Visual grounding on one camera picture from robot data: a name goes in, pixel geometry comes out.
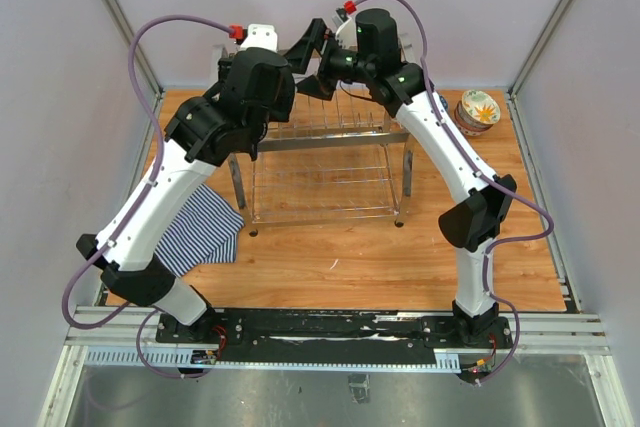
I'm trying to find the grey leaf pattern bowl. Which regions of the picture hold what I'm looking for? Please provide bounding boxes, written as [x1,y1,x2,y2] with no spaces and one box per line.
[455,101,481,124]

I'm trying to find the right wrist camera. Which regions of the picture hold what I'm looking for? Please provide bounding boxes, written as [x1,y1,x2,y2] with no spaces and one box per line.
[334,0,357,49]

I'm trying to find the red diamond pattern bowl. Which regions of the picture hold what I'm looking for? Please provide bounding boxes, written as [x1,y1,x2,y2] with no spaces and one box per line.
[434,92,448,112]

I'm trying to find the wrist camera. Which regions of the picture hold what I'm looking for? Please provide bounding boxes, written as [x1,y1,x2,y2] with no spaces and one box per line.
[229,24,278,52]
[334,0,357,49]

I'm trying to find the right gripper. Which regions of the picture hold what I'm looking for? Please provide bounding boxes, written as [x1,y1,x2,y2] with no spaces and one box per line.
[284,19,374,102]

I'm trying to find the steel two-tier dish rack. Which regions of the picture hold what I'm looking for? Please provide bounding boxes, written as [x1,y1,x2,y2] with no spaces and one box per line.
[213,31,416,238]

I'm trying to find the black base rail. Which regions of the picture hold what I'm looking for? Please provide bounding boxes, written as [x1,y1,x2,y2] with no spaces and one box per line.
[155,308,515,366]

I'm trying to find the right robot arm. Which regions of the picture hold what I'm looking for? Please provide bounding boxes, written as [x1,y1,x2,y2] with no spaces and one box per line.
[285,8,517,347]

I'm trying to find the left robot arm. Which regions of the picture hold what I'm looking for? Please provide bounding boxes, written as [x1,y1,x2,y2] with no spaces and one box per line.
[76,47,295,343]

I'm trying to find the blue white striped cloth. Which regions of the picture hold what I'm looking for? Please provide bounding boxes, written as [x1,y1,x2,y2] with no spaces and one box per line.
[154,184,244,277]

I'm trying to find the orange green leaf bowl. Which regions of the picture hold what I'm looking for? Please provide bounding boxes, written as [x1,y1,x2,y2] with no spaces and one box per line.
[461,90,501,127]

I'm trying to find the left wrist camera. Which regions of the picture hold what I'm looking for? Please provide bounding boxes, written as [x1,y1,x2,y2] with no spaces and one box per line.
[229,24,278,52]

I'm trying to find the pink floral bowl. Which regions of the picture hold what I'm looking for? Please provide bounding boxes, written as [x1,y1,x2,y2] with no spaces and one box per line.
[453,106,493,136]

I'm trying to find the black diamond pattern bowl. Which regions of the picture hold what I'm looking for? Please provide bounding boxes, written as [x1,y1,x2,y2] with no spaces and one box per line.
[454,119,490,137]

